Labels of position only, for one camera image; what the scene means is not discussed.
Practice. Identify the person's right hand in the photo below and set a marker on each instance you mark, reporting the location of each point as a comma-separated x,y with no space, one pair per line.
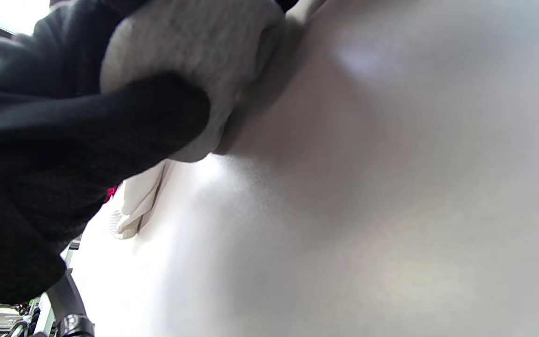
286,4

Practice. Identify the person's left hand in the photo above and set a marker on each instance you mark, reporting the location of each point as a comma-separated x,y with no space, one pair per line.
40,164

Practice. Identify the red sock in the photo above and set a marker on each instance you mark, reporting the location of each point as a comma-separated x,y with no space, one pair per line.
111,194

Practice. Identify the grey sock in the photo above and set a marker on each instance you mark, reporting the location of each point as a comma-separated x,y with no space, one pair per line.
194,42

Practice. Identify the white sock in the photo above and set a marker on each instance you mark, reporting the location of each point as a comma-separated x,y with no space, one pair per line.
141,201

